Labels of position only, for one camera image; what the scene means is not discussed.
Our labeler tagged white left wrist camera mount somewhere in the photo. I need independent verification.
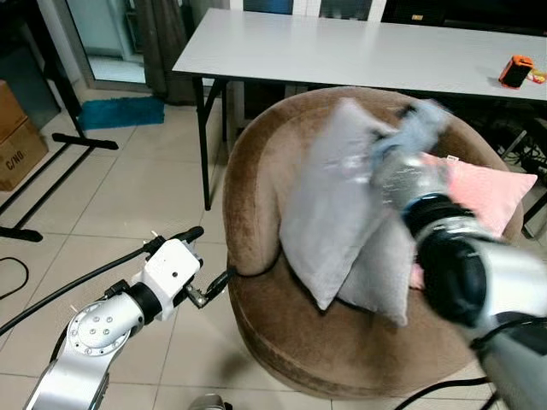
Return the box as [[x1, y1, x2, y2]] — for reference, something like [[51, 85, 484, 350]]
[[139, 238, 203, 302]]

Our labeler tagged grey robot foot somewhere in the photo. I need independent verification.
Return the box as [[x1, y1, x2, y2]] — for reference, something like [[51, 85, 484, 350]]
[[187, 393, 229, 410]]

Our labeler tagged black floor cable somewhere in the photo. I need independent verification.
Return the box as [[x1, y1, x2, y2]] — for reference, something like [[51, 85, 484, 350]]
[[392, 376, 490, 410]]

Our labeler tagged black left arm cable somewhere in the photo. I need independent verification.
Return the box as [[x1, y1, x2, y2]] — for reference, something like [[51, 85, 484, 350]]
[[0, 231, 168, 336]]

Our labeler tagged white folding table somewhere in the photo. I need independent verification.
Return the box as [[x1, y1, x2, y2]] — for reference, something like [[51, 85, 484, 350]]
[[171, 8, 547, 212]]

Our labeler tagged brown cardboard box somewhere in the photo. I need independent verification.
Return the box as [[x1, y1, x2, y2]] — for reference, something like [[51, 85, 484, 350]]
[[0, 80, 50, 192]]

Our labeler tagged blue floor mat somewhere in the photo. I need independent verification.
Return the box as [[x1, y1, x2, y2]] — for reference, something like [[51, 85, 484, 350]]
[[80, 95, 166, 132]]

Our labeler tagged orange and black device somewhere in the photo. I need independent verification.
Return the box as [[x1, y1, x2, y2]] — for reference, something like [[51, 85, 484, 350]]
[[498, 54, 536, 91]]

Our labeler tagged thin black looped cable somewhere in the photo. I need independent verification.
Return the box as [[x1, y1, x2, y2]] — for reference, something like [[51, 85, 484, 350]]
[[0, 255, 31, 302]]

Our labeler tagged round brown sofa chair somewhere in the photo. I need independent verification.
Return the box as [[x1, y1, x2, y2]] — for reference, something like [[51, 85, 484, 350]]
[[221, 85, 527, 400]]

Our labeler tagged dark grey curtain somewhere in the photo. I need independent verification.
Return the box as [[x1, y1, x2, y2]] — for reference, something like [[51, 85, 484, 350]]
[[135, 0, 199, 105]]

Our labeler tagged small grey pillow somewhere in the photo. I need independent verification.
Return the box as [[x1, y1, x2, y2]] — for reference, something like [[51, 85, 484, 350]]
[[337, 205, 421, 327]]

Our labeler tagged pink pillow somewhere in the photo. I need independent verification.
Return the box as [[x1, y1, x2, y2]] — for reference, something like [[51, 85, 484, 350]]
[[410, 153, 539, 289]]

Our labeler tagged black metal stand base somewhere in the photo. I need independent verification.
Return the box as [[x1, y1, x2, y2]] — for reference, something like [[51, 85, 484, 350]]
[[0, 51, 121, 243]]

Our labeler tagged large grey pillow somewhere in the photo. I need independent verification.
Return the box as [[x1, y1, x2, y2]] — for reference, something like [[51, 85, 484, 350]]
[[278, 97, 404, 311]]

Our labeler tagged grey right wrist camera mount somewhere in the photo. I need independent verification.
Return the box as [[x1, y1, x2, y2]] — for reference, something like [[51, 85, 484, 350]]
[[397, 97, 456, 155]]

